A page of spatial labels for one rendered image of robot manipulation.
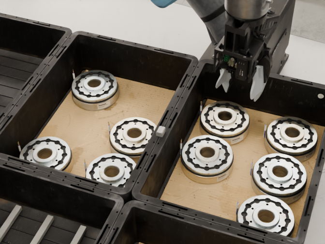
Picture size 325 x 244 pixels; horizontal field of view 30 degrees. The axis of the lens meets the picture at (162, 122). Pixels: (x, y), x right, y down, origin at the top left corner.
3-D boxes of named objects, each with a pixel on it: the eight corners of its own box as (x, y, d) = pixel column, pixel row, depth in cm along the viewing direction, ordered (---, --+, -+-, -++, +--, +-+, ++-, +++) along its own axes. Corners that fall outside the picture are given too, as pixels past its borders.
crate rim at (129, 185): (76, 37, 139) (75, 28, 137) (200, 65, 131) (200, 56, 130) (-20, 161, 113) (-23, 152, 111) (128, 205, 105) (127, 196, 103)
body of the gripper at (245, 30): (211, 74, 110) (214, 19, 102) (229, 47, 116) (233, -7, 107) (250, 86, 108) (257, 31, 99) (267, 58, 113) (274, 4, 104)
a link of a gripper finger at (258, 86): (244, 115, 116) (237, 76, 110) (256, 96, 119) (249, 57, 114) (259, 117, 114) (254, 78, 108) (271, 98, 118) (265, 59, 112)
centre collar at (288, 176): (269, 160, 118) (269, 159, 117) (294, 166, 117) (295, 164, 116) (264, 180, 114) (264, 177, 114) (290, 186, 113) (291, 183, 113)
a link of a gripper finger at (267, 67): (248, 82, 115) (242, 44, 110) (252, 76, 116) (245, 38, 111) (272, 84, 113) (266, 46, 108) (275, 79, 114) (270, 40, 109)
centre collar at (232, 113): (218, 106, 129) (218, 104, 128) (240, 114, 127) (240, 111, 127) (209, 121, 126) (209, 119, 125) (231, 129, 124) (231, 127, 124)
